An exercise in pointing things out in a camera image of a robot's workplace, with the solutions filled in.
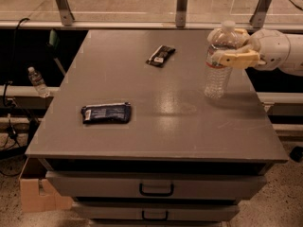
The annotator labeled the grey drawer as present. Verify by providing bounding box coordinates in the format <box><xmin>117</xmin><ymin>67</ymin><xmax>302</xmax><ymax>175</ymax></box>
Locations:
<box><xmin>46</xmin><ymin>171</ymin><xmax>266</xmax><ymax>201</ymax></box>
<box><xmin>72</xmin><ymin>202</ymin><xmax>239</xmax><ymax>221</ymax></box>

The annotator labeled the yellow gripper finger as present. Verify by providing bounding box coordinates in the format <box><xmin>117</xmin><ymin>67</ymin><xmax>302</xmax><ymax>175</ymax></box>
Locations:
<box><xmin>207</xmin><ymin>28</ymin><xmax>249</xmax><ymax>46</ymax></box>
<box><xmin>212</xmin><ymin>50</ymin><xmax>260</xmax><ymax>69</ymax></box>

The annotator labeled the upper grey drawer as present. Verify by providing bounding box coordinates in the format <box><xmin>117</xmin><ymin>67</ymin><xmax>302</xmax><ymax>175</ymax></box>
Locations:
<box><xmin>46</xmin><ymin>171</ymin><xmax>266</xmax><ymax>201</ymax></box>

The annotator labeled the black cable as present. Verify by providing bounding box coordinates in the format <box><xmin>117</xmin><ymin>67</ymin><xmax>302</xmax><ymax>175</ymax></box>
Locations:
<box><xmin>0</xmin><ymin>17</ymin><xmax>41</xmax><ymax>178</ymax></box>

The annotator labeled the green handled tool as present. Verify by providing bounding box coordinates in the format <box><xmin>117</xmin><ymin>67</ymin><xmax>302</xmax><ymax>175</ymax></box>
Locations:
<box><xmin>46</xmin><ymin>29</ymin><xmax>66</xmax><ymax>75</ymax></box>

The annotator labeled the middle metal bracket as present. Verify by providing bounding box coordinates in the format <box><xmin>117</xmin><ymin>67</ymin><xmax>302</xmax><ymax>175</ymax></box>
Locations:
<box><xmin>175</xmin><ymin>0</ymin><xmax>187</xmax><ymax>27</ymax></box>

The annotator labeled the right metal bracket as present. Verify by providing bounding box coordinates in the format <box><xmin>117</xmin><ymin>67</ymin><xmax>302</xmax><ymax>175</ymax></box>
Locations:
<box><xmin>249</xmin><ymin>0</ymin><xmax>272</xmax><ymax>28</ymax></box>

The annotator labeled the black snack packet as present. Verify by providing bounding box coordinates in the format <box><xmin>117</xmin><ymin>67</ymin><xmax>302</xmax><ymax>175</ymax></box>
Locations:
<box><xmin>146</xmin><ymin>45</ymin><xmax>175</xmax><ymax>68</ymax></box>

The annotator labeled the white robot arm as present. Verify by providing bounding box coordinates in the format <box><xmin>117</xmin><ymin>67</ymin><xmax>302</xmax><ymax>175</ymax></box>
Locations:
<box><xmin>206</xmin><ymin>28</ymin><xmax>303</xmax><ymax>77</ymax></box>

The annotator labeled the grey drawer cabinet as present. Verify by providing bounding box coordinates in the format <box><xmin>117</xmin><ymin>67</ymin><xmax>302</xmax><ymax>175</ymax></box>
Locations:
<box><xmin>27</xmin><ymin>30</ymin><xmax>287</xmax><ymax>227</ymax></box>

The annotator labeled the metal bracket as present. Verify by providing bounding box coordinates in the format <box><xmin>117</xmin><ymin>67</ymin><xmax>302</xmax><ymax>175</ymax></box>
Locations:
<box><xmin>175</xmin><ymin>0</ymin><xmax>187</xmax><ymax>27</ymax></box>
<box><xmin>249</xmin><ymin>0</ymin><xmax>272</xmax><ymax>28</ymax></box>
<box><xmin>55</xmin><ymin>0</ymin><xmax>75</xmax><ymax>26</ymax></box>

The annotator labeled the cardboard box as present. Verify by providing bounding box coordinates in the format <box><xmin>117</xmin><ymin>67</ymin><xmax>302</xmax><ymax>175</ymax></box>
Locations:
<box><xmin>19</xmin><ymin>158</ymin><xmax>73</xmax><ymax>213</ymax></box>

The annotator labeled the left metal bracket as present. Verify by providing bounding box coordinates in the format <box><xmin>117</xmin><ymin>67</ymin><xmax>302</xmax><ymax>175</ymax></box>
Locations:
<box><xmin>55</xmin><ymin>0</ymin><xmax>75</xmax><ymax>26</ymax></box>

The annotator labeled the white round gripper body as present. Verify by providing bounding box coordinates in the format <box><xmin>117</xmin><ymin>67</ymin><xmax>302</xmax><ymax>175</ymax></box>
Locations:
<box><xmin>249</xmin><ymin>29</ymin><xmax>290</xmax><ymax>71</ymax></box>

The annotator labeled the blue snack packet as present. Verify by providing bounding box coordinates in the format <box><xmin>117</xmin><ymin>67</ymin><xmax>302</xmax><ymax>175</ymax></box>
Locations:
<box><xmin>80</xmin><ymin>102</ymin><xmax>132</xmax><ymax>124</ymax></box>

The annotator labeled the small water bottle on ledge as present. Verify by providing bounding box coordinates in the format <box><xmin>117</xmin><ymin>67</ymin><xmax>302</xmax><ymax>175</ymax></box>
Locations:
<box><xmin>27</xmin><ymin>66</ymin><xmax>50</xmax><ymax>98</ymax></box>

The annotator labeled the lower grey drawer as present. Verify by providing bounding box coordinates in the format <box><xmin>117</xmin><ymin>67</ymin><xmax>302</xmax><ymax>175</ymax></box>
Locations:
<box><xmin>72</xmin><ymin>202</ymin><xmax>239</xmax><ymax>221</ymax></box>

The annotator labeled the clear plastic water bottle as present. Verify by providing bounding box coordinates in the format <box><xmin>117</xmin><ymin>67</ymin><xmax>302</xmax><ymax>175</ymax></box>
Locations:
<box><xmin>205</xmin><ymin>21</ymin><xmax>240</xmax><ymax>99</ymax></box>

